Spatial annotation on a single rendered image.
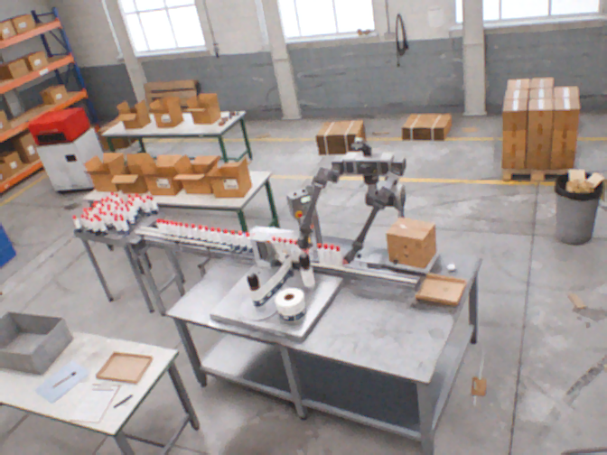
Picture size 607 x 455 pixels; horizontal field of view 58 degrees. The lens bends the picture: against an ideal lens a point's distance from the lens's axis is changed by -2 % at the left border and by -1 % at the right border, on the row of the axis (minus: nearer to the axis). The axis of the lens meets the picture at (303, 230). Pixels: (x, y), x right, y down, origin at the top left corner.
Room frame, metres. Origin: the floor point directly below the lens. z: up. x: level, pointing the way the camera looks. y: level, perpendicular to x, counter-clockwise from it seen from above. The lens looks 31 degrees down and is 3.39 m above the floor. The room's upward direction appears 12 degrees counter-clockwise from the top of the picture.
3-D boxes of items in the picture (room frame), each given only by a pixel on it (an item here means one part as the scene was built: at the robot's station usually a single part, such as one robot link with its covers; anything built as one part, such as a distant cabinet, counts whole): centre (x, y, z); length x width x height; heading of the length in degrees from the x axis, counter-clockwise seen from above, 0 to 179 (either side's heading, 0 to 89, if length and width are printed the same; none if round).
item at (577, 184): (4.50, -2.77, 0.50); 0.42 x 0.41 x 0.28; 62
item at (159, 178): (5.83, 1.42, 0.97); 0.45 x 0.38 x 0.37; 155
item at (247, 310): (3.23, 0.42, 0.89); 0.31 x 0.31 x 0.01
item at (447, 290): (3.06, -0.88, 0.85); 0.30 x 0.26 x 0.04; 55
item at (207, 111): (7.99, 1.08, 0.97); 0.43 x 0.42 x 0.37; 149
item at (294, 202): (3.76, -0.02, 1.38); 0.17 x 0.10 x 0.19; 110
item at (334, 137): (7.85, -0.85, 0.16); 0.65 x 0.54 x 0.32; 66
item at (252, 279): (3.23, 0.42, 1.04); 0.09 x 0.09 x 0.29
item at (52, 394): (2.94, 1.88, 0.81); 0.32 x 0.24 x 0.01; 138
